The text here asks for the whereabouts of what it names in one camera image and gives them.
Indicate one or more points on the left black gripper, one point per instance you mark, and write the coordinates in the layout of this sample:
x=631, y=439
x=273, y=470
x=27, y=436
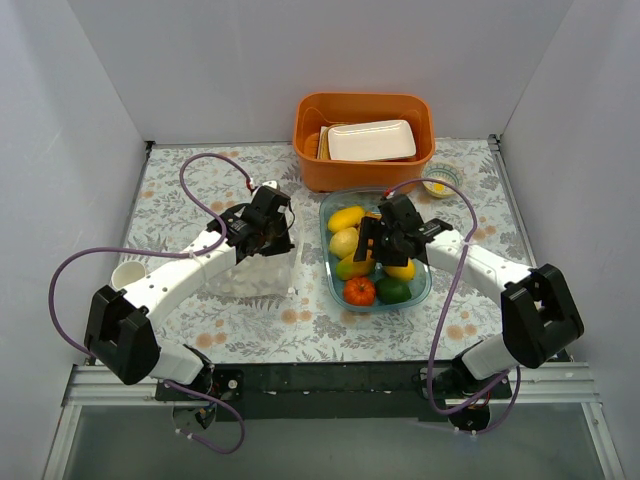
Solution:
x=275, y=239

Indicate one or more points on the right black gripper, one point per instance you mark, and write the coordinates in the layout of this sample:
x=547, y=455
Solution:
x=382, y=247

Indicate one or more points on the clear zip top bag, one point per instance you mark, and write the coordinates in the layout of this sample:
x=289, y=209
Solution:
x=258, y=275

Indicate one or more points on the orange green mango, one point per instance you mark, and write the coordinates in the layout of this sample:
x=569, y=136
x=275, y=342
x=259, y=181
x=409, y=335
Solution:
x=348, y=268

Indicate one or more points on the bright yellow lemon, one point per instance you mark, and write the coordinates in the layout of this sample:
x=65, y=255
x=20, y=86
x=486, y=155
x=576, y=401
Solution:
x=402, y=273

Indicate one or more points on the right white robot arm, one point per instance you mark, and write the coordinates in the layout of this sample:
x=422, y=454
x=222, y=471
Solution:
x=538, y=313

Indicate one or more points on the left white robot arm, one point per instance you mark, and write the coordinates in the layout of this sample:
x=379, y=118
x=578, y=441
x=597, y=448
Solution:
x=120, y=330

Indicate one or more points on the pale yellow lemon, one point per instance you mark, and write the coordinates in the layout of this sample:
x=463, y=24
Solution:
x=344, y=242

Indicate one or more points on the yellow mango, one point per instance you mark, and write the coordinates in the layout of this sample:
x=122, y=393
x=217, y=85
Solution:
x=345, y=218

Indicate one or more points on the clear blue glass dish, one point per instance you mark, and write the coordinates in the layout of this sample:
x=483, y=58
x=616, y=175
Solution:
x=369, y=199

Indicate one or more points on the small orange pumpkin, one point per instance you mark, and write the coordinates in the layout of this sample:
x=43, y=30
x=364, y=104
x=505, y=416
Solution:
x=359, y=291

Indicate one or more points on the tan plates in basin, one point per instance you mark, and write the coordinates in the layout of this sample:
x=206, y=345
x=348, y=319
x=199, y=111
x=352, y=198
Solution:
x=320, y=142

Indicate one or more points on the white rectangular tray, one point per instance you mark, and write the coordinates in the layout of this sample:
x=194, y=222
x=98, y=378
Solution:
x=385, y=140

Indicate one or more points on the small patterned bowl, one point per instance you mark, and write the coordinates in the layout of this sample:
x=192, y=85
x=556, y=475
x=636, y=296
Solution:
x=442, y=176

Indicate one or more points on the floral tablecloth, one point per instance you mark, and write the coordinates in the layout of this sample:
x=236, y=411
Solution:
x=306, y=324

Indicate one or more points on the orange plastic basin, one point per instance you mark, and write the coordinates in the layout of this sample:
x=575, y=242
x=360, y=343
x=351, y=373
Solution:
x=326, y=109

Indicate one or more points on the white cup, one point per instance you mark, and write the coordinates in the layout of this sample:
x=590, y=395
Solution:
x=127, y=273

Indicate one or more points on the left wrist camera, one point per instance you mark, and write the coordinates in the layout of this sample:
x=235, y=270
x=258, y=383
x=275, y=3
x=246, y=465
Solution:
x=268, y=188

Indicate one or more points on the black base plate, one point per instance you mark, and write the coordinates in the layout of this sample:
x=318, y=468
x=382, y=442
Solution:
x=320, y=391

